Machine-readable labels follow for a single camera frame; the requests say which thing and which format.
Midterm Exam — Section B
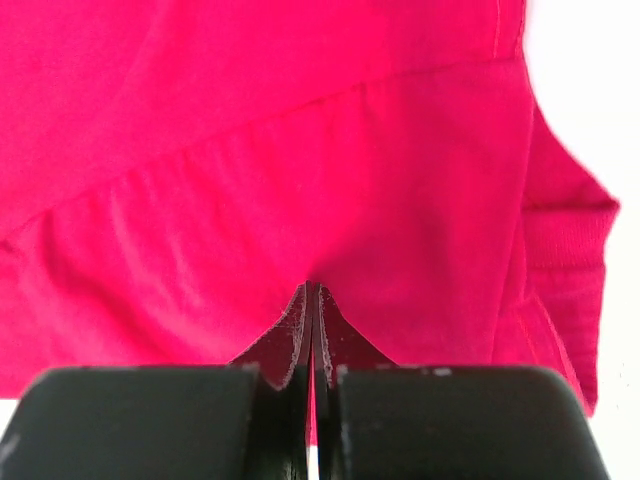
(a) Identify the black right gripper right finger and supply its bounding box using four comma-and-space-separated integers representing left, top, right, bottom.
312, 283, 395, 479

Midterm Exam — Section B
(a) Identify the magenta t shirt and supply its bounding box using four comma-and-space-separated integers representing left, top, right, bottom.
1, 1, 619, 412

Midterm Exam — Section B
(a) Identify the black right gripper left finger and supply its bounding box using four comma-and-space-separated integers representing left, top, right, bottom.
232, 282, 311, 479

